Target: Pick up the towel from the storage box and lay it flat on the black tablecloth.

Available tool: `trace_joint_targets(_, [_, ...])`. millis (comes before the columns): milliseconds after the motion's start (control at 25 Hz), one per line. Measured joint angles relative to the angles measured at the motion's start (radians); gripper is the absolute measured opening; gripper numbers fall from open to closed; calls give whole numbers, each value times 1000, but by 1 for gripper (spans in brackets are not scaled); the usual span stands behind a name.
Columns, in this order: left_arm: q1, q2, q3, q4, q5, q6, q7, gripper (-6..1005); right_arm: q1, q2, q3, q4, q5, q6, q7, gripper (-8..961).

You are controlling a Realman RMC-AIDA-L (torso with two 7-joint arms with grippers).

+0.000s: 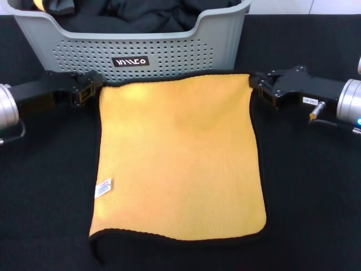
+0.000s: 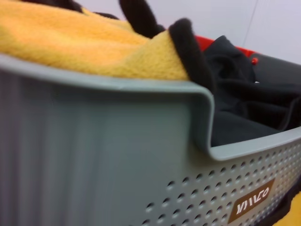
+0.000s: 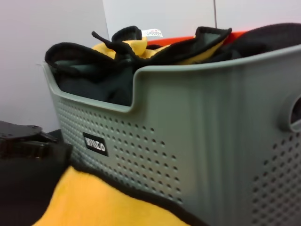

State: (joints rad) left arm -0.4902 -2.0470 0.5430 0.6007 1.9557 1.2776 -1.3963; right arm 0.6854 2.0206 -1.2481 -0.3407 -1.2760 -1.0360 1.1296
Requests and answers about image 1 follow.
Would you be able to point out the crumpled orange grey towel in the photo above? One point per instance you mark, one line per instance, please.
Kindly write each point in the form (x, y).
(38, 4)

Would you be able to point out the black cloth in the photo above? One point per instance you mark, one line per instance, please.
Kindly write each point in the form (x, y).
(127, 19)

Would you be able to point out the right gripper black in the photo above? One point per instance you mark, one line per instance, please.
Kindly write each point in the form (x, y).
(304, 87)

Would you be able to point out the grey perforated plastic storage box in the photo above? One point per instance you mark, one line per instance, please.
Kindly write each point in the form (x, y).
(175, 56)

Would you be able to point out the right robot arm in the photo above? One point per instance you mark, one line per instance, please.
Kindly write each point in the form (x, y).
(349, 101)

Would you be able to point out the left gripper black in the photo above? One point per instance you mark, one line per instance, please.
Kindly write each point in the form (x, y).
(42, 90)

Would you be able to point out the orange grey towel black trim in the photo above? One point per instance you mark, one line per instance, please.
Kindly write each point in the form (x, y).
(180, 146)

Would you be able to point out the right wrist camera silver mount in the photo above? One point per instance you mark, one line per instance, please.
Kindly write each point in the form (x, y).
(359, 66)

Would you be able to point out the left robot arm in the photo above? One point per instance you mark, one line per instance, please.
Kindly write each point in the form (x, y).
(7, 107)

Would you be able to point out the black tablecloth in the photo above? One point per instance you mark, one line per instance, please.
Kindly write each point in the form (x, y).
(310, 197)

